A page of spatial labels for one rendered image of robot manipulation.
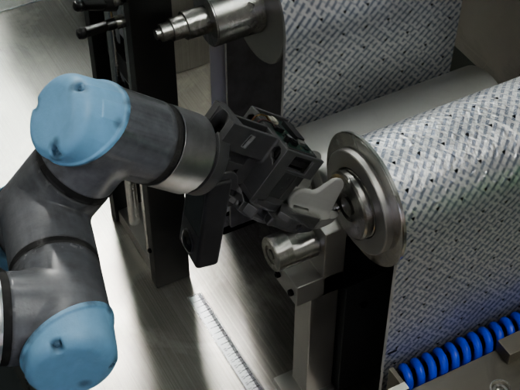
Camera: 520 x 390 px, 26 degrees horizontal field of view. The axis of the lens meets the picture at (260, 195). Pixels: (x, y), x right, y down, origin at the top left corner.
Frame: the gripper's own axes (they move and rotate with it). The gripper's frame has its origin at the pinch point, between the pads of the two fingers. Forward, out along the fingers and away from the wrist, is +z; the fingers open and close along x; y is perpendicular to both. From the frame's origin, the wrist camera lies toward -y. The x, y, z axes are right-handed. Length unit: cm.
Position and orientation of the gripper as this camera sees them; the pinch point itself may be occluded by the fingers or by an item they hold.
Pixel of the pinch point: (319, 212)
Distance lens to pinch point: 116.5
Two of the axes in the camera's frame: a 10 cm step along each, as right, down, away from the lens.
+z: 6.8, 1.9, 7.1
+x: -4.7, -6.2, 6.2
